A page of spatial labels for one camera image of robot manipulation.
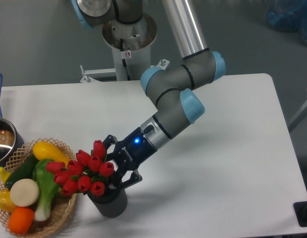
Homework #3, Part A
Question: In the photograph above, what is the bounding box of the yellow banana tip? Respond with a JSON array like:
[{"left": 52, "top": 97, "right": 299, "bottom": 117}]
[{"left": 0, "top": 167, "right": 11, "bottom": 184}]

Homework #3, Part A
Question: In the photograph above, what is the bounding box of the yellow squash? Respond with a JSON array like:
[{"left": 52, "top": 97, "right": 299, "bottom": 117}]
[{"left": 32, "top": 141, "right": 72, "bottom": 168}]

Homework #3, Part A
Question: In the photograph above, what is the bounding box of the dark grey ribbed vase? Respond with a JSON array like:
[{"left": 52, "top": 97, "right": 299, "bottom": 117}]
[{"left": 87, "top": 185, "right": 127, "bottom": 218}]

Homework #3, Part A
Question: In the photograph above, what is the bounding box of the metal table bracket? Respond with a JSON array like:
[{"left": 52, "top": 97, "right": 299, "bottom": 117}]
[{"left": 80, "top": 59, "right": 170, "bottom": 83}]

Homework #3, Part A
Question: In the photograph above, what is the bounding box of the green bok choy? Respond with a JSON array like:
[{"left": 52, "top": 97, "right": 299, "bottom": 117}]
[{"left": 32, "top": 159, "right": 59, "bottom": 222}]

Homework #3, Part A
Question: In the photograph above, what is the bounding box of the red tulip bouquet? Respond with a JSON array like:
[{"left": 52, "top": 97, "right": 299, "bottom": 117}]
[{"left": 46, "top": 140, "right": 115, "bottom": 197}]

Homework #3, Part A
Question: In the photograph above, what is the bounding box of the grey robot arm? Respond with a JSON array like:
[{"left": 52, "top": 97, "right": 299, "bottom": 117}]
[{"left": 104, "top": 0, "right": 226, "bottom": 189}]

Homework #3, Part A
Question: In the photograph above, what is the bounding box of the dark green cucumber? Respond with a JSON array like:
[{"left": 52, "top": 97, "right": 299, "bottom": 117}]
[{"left": 5, "top": 154, "right": 39, "bottom": 189}]

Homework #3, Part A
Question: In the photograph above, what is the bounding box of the black device at table edge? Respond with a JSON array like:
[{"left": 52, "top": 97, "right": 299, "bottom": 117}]
[{"left": 293, "top": 201, "right": 307, "bottom": 227}]

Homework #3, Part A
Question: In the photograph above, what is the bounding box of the orange fruit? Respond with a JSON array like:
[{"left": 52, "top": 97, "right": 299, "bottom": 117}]
[{"left": 8, "top": 207, "right": 34, "bottom": 235}]

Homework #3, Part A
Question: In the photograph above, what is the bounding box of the blue handled saucepan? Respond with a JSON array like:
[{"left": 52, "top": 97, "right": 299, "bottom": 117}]
[{"left": 0, "top": 73, "right": 24, "bottom": 167}]

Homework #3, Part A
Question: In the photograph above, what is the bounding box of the blue plastic bag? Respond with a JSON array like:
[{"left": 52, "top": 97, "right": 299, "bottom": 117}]
[{"left": 264, "top": 0, "right": 307, "bottom": 45}]

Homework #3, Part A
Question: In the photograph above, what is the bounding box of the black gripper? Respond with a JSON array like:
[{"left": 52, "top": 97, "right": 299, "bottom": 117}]
[{"left": 103, "top": 126, "right": 157, "bottom": 190}]

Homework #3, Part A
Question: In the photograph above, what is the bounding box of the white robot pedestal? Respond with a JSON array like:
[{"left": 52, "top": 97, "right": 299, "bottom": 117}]
[{"left": 102, "top": 13, "right": 157, "bottom": 81}]

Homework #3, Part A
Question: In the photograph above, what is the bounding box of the white furniture frame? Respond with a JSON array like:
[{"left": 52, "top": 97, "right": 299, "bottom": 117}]
[{"left": 288, "top": 99, "right": 307, "bottom": 133}]

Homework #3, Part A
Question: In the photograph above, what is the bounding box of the yellow bell pepper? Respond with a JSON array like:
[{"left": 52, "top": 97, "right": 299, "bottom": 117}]
[{"left": 0, "top": 188, "right": 17, "bottom": 213}]

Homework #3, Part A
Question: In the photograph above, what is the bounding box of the black cable on pedestal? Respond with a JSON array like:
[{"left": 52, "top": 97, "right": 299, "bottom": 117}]
[{"left": 120, "top": 38, "right": 131, "bottom": 81}]

